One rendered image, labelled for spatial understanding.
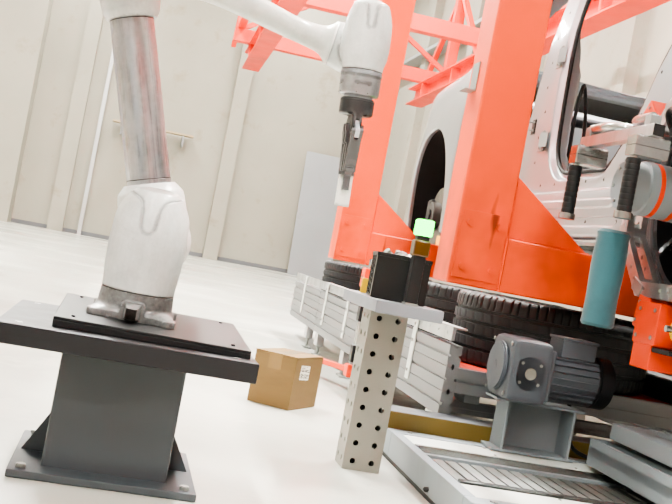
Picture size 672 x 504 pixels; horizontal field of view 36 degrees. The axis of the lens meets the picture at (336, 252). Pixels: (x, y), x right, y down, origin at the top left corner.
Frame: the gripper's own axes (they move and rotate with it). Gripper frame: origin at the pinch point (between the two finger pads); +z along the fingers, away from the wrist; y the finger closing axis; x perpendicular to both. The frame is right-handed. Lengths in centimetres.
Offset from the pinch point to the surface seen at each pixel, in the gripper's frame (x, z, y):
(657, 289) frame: 88, 12, -24
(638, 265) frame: 90, 7, -39
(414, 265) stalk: 22.8, 14.8, -18.2
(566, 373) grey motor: 78, 40, -48
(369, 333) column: 18, 35, -37
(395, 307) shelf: 19.6, 25.4, -17.5
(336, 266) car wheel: 65, 38, -369
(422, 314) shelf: 26.5, 26.2, -17.5
